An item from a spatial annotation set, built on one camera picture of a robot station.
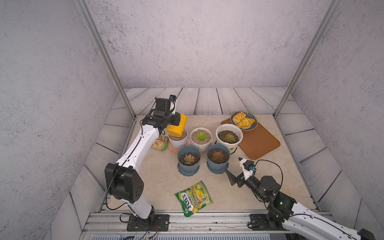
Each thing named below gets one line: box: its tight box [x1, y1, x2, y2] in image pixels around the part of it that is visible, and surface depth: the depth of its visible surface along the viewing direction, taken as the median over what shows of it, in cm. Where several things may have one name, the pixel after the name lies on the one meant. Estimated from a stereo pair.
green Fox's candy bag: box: [175, 180, 214, 217], surface depth 81 cm
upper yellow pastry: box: [232, 112, 246, 124], surface depth 116 cm
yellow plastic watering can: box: [166, 113, 188, 138], surface depth 84 cm
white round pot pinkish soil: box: [167, 128, 188, 149], surface depth 96 cm
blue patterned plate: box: [230, 111, 258, 131], surface depth 114 cm
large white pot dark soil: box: [215, 123, 244, 154], surface depth 97 cm
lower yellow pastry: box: [236, 117, 256, 129], surface depth 113 cm
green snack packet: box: [151, 135, 169, 151], surface depth 104 cm
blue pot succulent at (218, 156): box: [206, 143, 230, 175], surface depth 90 cm
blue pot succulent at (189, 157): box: [177, 145, 201, 177], surface depth 91 cm
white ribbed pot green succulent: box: [190, 127, 213, 153], surface depth 95 cm
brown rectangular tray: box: [221, 118, 281, 160], surface depth 106 cm
